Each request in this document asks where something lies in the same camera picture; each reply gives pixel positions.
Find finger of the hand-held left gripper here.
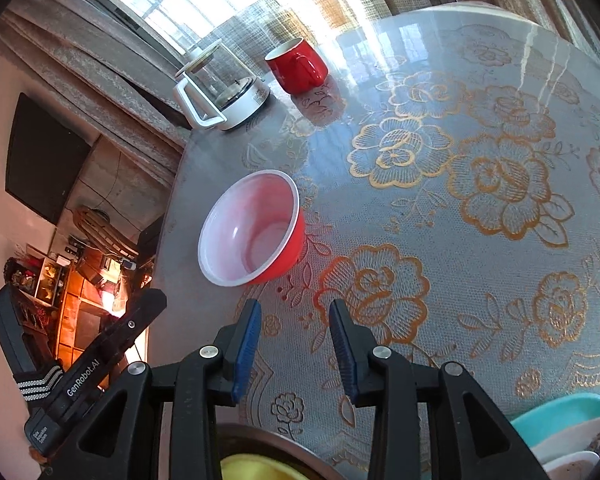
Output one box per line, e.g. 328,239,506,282
112,287,167,356

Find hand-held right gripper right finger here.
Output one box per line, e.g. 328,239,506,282
328,299,551,480

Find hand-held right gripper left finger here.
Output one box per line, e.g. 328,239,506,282
40,299,263,480

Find stainless steel bowl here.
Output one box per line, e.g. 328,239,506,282
212,422,348,480

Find yellow bowl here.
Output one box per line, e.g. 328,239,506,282
220,454,311,480

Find red plastic bowl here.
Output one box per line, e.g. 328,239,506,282
198,170,307,287

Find teal rimmed floral plate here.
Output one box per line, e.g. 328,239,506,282
510,393,600,463

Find white floral plate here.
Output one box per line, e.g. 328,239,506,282
542,450,600,480

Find cluttered shelf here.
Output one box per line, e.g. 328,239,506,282
0,205,161,361

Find black television screen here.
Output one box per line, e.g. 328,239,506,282
5,92,93,226

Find glass kettle with white base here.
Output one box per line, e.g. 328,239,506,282
173,38,272,132

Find red mug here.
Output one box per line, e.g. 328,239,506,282
264,37,330,95

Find sheer mesh curtain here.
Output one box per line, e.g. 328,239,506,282
200,0,431,61

